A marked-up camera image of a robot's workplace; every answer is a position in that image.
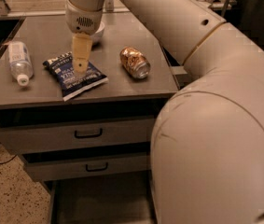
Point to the top grey drawer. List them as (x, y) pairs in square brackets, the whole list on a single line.
[(74, 135)]

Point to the clear plastic water bottle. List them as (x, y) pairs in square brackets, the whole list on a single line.
[(20, 64)]

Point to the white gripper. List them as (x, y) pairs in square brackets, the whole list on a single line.
[(82, 20)]

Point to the grey drawer cabinet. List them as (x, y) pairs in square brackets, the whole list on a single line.
[(25, 201)]

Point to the white bowl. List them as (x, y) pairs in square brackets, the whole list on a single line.
[(96, 37)]

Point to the middle grey drawer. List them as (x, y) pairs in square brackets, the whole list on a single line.
[(106, 165)]

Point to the gold soda can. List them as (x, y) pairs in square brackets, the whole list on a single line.
[(135, 63)]

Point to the bottom grey drawer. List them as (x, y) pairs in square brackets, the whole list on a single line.
[(105, 199)]

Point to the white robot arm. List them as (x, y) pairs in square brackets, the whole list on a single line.
[(207, 145)]

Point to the blue chip bag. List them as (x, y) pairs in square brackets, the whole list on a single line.
[(72, 84)]

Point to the grey drawer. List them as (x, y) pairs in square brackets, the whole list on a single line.
[(105, 199), (106, 165), (74, 135)]

